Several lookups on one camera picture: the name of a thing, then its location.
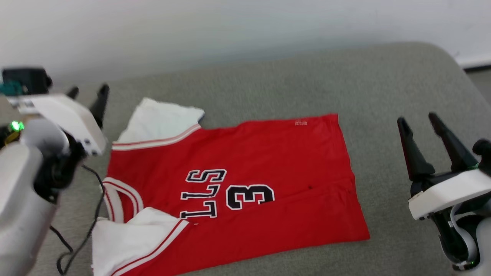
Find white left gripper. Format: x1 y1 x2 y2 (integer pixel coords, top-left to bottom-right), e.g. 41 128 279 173
7 84 110 156

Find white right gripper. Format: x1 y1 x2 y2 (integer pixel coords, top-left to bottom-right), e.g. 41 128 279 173
397 112 491 221

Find red Bulls basketball jersey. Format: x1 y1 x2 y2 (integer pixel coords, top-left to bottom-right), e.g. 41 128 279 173
91 97 371 276

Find grey fabric sofa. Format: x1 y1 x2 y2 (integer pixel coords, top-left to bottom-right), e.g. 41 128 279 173
0 42 491 276

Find white skirting board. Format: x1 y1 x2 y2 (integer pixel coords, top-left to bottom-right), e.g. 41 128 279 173
455 53 491 69

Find teal left cable connector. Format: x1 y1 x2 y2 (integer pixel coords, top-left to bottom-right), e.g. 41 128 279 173
0 81 23 96

